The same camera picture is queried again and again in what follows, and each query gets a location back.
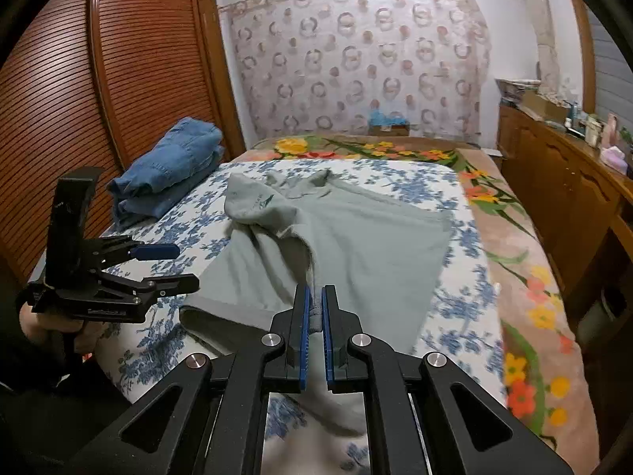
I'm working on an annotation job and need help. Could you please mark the beige flowered blanket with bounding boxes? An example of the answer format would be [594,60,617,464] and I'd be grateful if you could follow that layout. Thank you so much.
[247,133,601,451]

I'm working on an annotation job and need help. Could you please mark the person's left hand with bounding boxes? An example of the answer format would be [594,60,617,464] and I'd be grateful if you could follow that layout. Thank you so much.
[20,307,100,355]

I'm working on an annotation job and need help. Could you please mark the open cardboard box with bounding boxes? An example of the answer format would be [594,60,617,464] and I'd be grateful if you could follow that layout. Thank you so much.
[523,89,570,120]

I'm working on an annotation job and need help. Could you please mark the ring patterned curtain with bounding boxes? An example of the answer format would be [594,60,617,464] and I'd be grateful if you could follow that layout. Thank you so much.
[218,0,493,146]

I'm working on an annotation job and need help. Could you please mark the wooden sideboard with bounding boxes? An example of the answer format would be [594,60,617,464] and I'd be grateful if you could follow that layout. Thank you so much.
[497,104,633,357]

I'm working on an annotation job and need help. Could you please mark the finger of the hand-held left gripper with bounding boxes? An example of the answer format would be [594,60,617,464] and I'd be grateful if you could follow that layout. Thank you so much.
[101,274,200,302]
[89,237,181,270]

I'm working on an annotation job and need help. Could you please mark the wooden slatted wardrobe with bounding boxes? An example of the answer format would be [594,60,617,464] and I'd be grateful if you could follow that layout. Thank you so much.
[0,0,245,283]

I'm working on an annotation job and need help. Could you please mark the small cardboard box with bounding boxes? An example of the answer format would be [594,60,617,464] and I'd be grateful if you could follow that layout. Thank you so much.
[368,123,411,137]

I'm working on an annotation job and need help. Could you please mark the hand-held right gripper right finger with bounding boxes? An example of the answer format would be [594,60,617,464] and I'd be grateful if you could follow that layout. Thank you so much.
[322,284,574,475]

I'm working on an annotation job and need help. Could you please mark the folded blue jeans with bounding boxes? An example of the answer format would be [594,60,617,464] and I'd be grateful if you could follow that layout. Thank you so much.
[106,117,227,231]

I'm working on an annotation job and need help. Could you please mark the printed paper stack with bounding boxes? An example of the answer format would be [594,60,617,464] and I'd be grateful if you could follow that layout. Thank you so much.
[496,78,543,106]

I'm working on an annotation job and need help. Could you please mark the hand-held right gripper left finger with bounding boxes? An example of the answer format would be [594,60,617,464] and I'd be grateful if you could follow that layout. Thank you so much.
[91,284,311,475]

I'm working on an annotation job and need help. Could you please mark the blue floral bed sheet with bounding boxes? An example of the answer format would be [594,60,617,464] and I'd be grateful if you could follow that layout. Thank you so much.
[27,158,510,475]

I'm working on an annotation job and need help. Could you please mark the grey-green t-shirt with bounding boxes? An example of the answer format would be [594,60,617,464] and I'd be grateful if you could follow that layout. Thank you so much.
[179,169,453,439]

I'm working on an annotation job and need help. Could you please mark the white lace curtain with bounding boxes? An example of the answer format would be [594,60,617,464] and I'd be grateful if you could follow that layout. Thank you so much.
[528,0,570,101]

